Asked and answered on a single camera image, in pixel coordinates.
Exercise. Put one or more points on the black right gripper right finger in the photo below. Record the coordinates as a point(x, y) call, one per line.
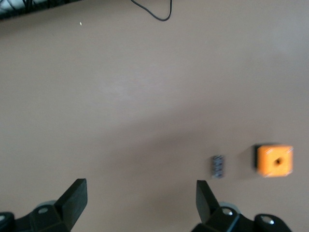
point(210, 212)

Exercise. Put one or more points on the small black terminal block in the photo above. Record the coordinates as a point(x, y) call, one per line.
point(217, 166)

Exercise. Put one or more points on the orange box with black base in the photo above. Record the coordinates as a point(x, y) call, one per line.
point(275, 160)

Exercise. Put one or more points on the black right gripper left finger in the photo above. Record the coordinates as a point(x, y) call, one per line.
point(65, 207)

